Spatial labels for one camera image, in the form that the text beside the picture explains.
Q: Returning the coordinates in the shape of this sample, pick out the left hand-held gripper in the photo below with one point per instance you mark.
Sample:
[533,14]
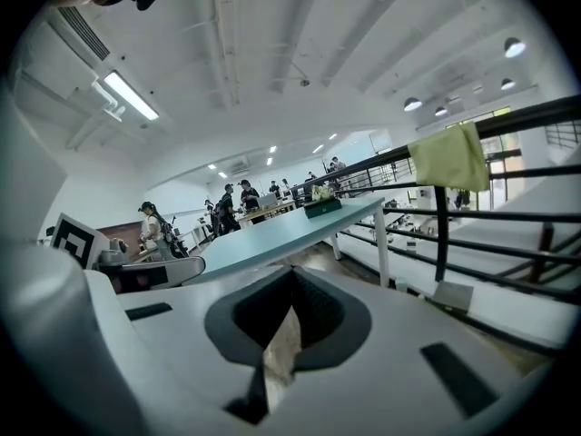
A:
[77,241]

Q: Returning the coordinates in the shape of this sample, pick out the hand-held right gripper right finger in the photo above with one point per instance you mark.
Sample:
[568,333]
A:
[386,334]

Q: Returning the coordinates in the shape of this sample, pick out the white flower bouquet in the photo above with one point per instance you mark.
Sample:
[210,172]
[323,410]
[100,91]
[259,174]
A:
[322,192]

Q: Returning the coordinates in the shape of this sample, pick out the black pendant lamp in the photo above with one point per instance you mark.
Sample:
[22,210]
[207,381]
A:
[412,104]
[515,48]
[508,84]
[440,111]

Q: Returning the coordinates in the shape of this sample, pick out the wooden table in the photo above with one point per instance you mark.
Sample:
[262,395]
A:
[268,214]

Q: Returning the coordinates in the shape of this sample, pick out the dark green drawer box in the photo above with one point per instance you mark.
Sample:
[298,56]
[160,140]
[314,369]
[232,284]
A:
[308,204]

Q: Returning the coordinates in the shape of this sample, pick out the white boxy device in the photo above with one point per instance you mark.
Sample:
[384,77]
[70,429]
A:
[268,201]

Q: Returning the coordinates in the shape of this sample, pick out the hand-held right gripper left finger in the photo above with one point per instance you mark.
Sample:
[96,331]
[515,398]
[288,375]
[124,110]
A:
[181,334]

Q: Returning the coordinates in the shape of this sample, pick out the yellow-green cloth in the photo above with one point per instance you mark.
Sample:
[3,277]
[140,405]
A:
[449,161]

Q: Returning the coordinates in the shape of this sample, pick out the group of ceiling light panels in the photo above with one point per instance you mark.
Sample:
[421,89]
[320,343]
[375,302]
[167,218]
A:
[272,149]

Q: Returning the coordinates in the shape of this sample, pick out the large glass window wall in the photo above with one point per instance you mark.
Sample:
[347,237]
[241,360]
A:
[499,152]

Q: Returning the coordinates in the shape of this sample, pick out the pale flat box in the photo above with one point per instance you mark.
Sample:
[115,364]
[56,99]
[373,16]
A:
[454,295]

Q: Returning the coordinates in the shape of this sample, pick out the ceiling air vent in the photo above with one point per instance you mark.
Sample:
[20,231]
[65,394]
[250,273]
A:
[84,32]

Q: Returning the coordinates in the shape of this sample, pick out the white table leg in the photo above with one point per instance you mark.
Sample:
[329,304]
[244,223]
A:
[381,248]
[336,245]

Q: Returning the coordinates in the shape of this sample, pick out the long fluorescent ceiling lamp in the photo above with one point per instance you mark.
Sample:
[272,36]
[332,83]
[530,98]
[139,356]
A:
[131,96]

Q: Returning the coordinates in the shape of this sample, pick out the black metal railing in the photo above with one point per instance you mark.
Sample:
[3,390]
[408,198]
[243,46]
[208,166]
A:
[565,132]

